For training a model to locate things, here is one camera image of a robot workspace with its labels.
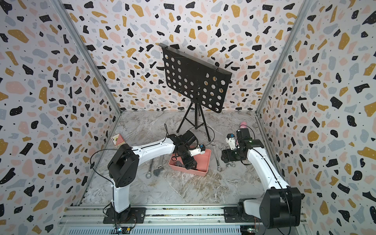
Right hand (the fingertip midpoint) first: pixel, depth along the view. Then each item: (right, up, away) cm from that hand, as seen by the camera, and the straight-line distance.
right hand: (229, 156), depth 83 cm
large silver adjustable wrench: (-41, -9, +6) cm, 42 cm away
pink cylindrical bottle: (+17, +16, +26) cm, 35 cm away
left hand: (-20, -4, +4) cm, 20 cm away
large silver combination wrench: (-4, -9, +7) cm, 12 cm away
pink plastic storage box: (-15, -5, +11) cm, 19 cm away
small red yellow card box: (-74, +7, +19) cm, 76 cm away
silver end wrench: (+2, -7, +9) cm, 11 cm away
